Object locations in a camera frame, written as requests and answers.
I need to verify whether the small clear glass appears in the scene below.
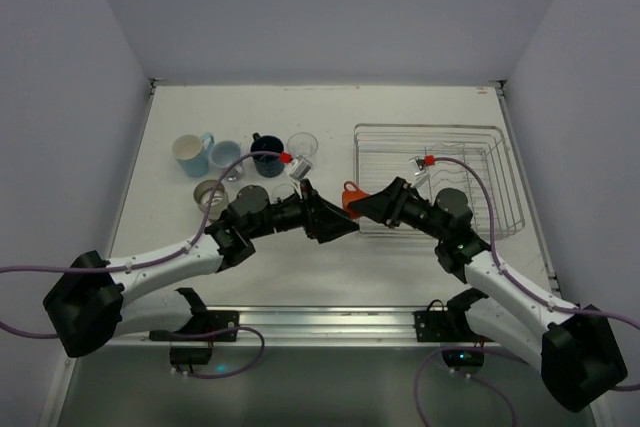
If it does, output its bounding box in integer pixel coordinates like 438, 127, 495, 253
271, 183, 296, 201

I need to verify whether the orange cup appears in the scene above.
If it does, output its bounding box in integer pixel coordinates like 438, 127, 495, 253
341, 180, 370, 220

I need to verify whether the large dark blue mug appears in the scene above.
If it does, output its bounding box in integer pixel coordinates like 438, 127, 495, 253
250, 132, 284, 178

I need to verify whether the clear faceted glass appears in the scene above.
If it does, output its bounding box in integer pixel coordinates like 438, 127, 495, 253
287, 132, 319, 164

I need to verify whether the pale grey-blue mug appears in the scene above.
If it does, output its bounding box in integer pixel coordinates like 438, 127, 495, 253
209, 140, 244, 182

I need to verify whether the cream cup brown band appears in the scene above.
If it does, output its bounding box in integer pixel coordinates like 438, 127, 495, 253
193, 179, 229, 220

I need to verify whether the light blue mug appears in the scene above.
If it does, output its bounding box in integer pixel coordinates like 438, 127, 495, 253
172, 133, 215, 178

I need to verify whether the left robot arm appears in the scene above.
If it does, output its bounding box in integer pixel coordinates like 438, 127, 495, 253
43, 180, 358, 358

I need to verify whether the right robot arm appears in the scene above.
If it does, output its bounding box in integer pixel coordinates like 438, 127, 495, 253
342, 178, 628, 412

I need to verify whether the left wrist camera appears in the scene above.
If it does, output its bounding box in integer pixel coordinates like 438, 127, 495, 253
287, 156, 313, 182

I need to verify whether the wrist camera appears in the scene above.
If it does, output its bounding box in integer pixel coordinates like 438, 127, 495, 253
410, 157, 430, 189
287, 156, 313, 182

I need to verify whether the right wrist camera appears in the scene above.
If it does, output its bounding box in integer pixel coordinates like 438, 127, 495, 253
410, 157, 430, 189

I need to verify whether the metal wire dish rack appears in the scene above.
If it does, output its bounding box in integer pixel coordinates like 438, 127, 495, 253
354, 124, 525, 240

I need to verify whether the aluminium front rail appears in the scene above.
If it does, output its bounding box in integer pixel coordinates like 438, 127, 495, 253
78, 296, 561, 355

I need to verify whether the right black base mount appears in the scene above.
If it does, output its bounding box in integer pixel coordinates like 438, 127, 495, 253
413, 288, 487, 375

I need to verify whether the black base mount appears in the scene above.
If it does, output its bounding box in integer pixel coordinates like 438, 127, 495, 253
149, 287, 239, 378
413, 288, 487, 375

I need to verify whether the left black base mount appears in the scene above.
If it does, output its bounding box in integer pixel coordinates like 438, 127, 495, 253
149, 287, 239, 378

